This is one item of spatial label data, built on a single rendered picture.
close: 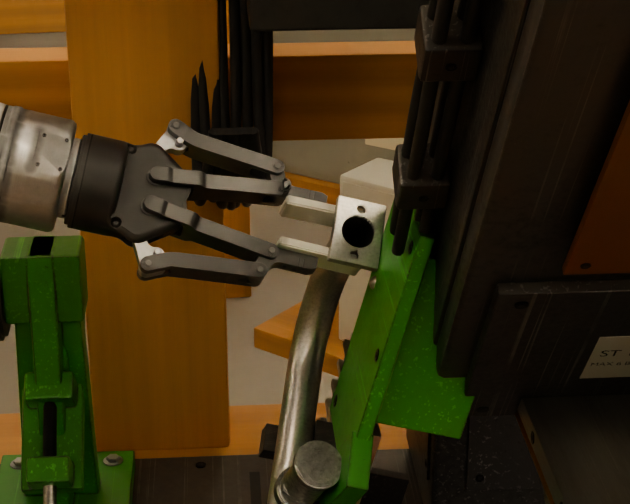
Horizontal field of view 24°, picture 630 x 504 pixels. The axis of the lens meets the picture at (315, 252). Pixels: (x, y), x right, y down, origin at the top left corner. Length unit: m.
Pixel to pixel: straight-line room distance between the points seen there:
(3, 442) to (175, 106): 0.42
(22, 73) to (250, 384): 2.11
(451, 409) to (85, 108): 0.48
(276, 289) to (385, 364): 2.91
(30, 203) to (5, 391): 2.44
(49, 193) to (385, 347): 0.27
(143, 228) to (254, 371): 2.44
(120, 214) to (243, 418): 0.51
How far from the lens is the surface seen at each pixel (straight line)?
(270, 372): 3.55
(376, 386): 1.08
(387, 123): 1.49
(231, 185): 1.15
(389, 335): 1.06
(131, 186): 1.14
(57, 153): 1.11
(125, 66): 1.37
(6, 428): 1.60
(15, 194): 1.11
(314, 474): 1.11
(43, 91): 1.48
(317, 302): 1.23
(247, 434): 1.56
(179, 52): 1.36
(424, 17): 0.86
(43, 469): 1.30
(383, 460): 1.47
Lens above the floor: 1.67
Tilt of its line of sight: 23 degrees down
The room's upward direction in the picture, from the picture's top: straight up
